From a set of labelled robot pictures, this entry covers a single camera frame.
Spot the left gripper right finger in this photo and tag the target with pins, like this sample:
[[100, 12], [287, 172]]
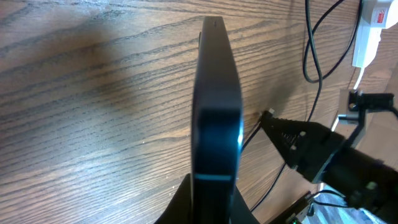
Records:
[[240, 213]]

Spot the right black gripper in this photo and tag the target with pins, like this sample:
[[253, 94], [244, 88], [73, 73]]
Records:
[[307, 147]]

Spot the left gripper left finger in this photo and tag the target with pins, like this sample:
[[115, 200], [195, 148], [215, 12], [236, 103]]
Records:
[[179, 209]]

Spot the Samsung Galaxy smartphone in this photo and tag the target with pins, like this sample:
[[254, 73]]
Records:
[[217, 126]]

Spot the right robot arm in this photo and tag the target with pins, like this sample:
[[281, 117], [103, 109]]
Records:
[[365, 182]]

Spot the white charger plug adapter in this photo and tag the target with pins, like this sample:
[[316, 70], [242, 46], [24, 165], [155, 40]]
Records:
[[380, 13]]

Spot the white power strip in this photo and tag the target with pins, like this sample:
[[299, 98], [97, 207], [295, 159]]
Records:
[[366, 44]]

